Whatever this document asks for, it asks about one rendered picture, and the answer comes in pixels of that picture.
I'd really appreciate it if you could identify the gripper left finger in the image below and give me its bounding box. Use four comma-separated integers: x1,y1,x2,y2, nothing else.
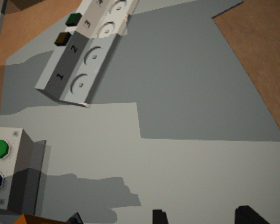
152,209,168,224

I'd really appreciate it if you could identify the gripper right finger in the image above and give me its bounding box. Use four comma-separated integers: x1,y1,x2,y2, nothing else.
234,205,270,224

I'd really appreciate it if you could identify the brown cardboard box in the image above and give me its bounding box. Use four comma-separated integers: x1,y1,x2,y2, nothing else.
10,0,45,11

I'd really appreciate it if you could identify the white push-button panel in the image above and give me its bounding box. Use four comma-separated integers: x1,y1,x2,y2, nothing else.
0,127,46,216

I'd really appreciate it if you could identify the orange rectangular plate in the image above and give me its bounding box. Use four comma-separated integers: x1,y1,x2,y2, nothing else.
13,214,72,224

